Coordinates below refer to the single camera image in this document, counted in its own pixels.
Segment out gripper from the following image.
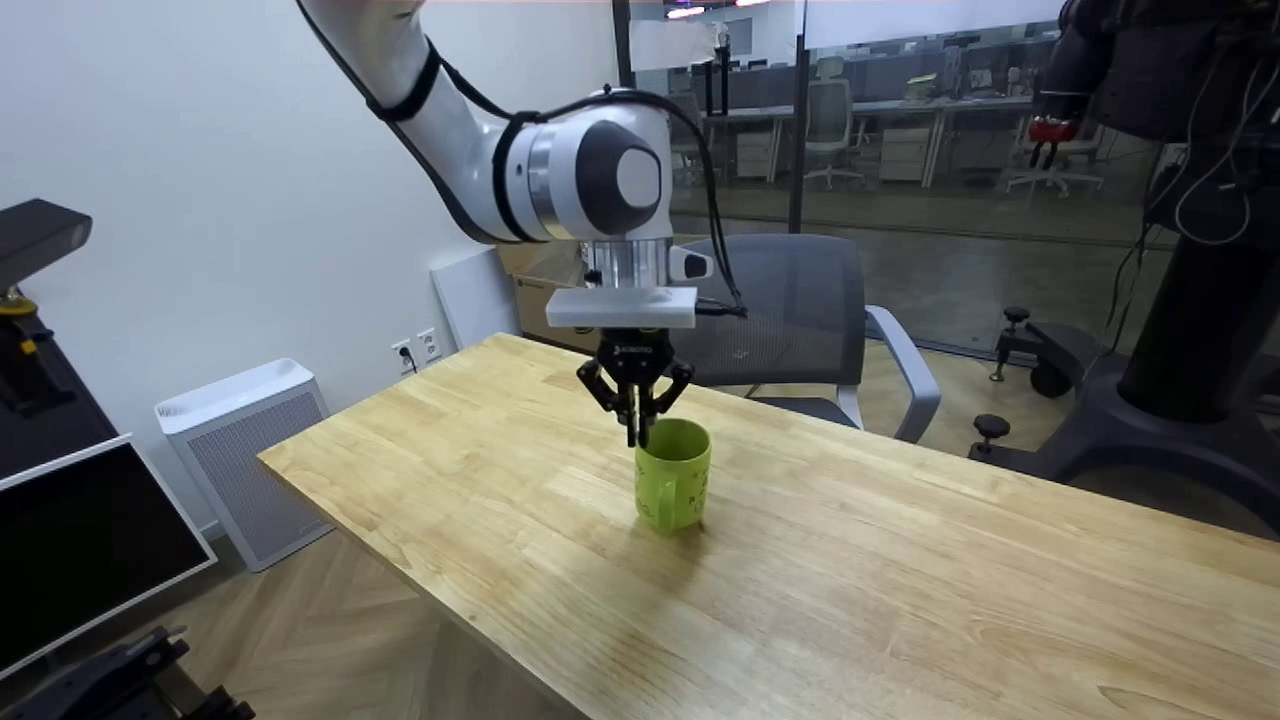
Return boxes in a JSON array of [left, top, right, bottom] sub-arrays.
[[575, 328, 695, 449]]

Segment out green mug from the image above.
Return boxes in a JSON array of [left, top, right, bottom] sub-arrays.
[[634, 418, 713, 534]]

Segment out cardboard box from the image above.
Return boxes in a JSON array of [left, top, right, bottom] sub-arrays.
[[496, 240, 604, 354]]

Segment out grey mesh office chair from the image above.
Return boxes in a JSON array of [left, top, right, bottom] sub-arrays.
[[668, 234, 943, 445]]

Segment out white board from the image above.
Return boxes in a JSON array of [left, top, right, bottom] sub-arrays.
[[430, 247, 524, 352]]

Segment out white office chair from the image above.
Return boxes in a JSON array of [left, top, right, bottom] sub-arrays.
[[802, 76, 868, 192], [1004, 118, 1107, 198]]

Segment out row of desks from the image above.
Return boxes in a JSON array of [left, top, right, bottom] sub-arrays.
[[698, 92, 1037, 189]]

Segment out white air purifier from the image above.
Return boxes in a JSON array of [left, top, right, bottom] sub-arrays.
[[154, 358, 335, 574]]

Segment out black mobile robot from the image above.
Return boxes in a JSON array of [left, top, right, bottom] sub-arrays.
[[967, 0, 1280, 542]]

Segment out monitor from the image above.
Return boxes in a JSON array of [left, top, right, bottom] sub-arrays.
[[0, 433, 219, 684]]

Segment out black stand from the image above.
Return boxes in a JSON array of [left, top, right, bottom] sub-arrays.
[[0, 625, 257, 720]]

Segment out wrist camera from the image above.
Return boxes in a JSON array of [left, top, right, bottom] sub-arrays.
[[545, 286, 699, 332]]

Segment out camera on mount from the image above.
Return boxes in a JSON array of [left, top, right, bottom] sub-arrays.
[[0, 198, 94, 418]]

